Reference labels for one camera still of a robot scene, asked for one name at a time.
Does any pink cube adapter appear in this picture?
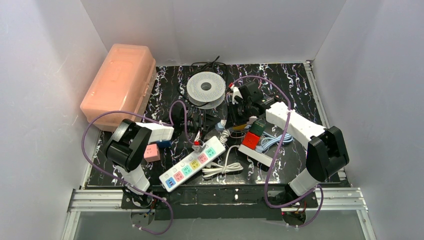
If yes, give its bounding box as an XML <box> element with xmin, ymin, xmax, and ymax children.
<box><xmin>143</xmin><ymin>143</ymin><xmax>161</xmax><ymax>163</ymax></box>

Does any pink translucent storage box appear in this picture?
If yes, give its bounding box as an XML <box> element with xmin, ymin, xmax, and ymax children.
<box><xmin>80</xmin><ymin>43</ymin><xmax>157</xmax><ymax>132</ymax></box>

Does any blue cube adapter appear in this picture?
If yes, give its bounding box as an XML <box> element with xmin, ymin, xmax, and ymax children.
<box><xmin>156</xmin><ymin>140</ymin><xmax>172</xmax><ymax>149</ymax></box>

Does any white colourful power strip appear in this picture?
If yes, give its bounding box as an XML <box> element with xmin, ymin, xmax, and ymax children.
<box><xmin>159</xmin><ymin>136</ymin><xmax>226</xmax><ymax>193</ymax></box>

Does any black cable behind speaker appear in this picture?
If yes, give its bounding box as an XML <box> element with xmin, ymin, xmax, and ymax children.
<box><xmin>177</xmin><ymin>55</ymin><xmax>229</xmax><ymax>100</ymax></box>

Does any white perforated round speaker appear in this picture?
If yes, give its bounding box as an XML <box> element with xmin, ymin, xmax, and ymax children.
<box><xmin>186</xmin><ymin>71</ymin><xmax>226</xmax><ymax>110</ymax></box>

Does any light blue cable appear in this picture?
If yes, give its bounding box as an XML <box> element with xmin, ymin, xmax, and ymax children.
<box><xmin>258</xmin><ymin>130</ymin><xmax>295</xmax><ymax>153</ymax></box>

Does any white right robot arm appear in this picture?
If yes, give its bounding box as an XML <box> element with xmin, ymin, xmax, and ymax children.
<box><xmin>228</xmin><ymin>81</ymin><xmax>350</xmax><ymax>198</ymax></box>

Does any light blue power strip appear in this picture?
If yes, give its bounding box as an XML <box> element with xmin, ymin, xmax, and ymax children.
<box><xmin>215</xmin><ymin>119</ymin><xmax>227</xmax><ymax>132</ymax></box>

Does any red cube adapter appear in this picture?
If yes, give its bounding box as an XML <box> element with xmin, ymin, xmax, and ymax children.
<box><xmin>241</xmin><ymin>131</ymin><xmax>261</xmax><ymax>150</ymax></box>

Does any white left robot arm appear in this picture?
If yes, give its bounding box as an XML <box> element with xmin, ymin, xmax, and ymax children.
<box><xmin>102</xmin><ymin>104</ymin><xmax>225</xmax><ymax>195</ymax></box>

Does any white small power strip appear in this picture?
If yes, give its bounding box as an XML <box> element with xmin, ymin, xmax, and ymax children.
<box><xmin>238</xmin><ymin>144</ymin><xmax>273</xmax><ymax>167</ymax></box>

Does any white yellow cube adapter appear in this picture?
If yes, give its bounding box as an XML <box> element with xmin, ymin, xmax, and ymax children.
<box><xmin>232</xmin><ymin>116</ymin><xmax>257</xmax><ymax>131</ymax></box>

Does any white plug with cable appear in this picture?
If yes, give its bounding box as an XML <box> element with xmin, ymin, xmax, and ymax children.
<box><xmin>201</xmin><ymin>145</ymin><xmax>244</xmax><ymax>179</ymax></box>

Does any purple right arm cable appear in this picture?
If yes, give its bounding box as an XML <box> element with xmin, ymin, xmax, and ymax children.
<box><xmin>231</xmin><ymin>75</ymin><xmax>325</xmax><ymax>229</ymax></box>

